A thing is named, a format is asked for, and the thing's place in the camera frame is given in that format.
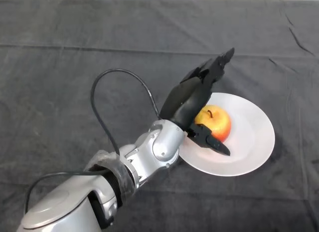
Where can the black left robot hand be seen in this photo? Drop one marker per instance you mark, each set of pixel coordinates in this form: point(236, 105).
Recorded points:
point(185, 102)

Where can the red yellow apple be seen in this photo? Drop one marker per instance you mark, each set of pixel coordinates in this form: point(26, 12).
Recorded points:
point(220, 122)

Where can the white round plate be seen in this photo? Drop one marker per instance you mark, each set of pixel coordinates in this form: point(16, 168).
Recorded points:
point(249, 132)

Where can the black table cloth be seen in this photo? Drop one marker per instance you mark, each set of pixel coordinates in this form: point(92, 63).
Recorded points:
point(62, 55)

